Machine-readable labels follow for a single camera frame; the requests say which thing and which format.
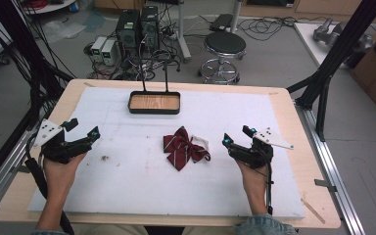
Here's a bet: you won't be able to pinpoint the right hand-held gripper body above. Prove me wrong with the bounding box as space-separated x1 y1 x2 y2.
229 126 295 169

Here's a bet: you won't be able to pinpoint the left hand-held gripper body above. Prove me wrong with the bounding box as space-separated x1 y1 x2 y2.
32 118 93 165

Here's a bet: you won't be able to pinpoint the dark red striped bow tie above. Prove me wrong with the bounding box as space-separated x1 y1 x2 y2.
163 125 212 172

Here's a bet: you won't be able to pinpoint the person's right hand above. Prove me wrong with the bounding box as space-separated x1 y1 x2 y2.
236 162 269 199

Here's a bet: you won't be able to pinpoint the person's left hand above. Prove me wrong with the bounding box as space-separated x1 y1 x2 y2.
43 152 88 198

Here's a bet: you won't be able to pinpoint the white foam mat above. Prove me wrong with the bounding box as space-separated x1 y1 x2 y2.
26 85 306 220

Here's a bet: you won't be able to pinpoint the black stand with wooden tray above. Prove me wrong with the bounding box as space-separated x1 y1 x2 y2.
127 58 182 116

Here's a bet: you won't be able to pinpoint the blue denim sleeve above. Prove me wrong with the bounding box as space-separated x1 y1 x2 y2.
234 212 299 235

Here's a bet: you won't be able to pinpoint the strip of brown tape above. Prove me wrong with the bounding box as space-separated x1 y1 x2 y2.
300 197 327 225

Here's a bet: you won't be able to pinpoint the white power supply unit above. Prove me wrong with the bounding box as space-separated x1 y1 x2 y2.
100 38 118 67
90 35 108 64

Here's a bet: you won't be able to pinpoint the black round stool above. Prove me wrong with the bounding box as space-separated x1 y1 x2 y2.
198 30 248 85

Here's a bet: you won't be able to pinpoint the clear plastic sheet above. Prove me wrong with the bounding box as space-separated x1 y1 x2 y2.
41 19 88 44

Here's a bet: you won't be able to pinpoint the beige trousers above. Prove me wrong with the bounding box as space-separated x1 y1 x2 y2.
68 224 253 235

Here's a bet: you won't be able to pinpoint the black computer tower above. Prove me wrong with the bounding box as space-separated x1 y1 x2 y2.
115 9 142 61
139 5 161 54

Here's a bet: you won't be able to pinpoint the white side table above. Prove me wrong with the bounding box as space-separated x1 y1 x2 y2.
293 22 375 71

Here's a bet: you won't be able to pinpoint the black flat box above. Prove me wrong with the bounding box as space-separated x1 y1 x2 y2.
209 13 235 33

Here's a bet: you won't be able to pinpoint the grey desk leg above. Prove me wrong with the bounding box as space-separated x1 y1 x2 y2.
175 0 193 64

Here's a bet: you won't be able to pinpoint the white round table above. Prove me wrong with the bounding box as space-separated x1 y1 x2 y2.
22 0 78 16

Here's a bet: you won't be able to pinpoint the grey handheld device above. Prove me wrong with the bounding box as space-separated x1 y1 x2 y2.
312 17 376 54

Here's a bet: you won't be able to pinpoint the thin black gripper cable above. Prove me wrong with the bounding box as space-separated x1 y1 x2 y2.
263 153 274 216

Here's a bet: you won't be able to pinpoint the aluminium rail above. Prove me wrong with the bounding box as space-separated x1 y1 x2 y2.
0 125 48 220
294 99 367 235

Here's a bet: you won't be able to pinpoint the grey metal bracket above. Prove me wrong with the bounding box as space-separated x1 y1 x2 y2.
313 178 338 194

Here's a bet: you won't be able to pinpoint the black frame strut with cables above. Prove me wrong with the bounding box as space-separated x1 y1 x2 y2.
0 0 76 132

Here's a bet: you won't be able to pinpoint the tangle of black floor cables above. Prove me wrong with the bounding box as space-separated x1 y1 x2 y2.
236 15 331 43

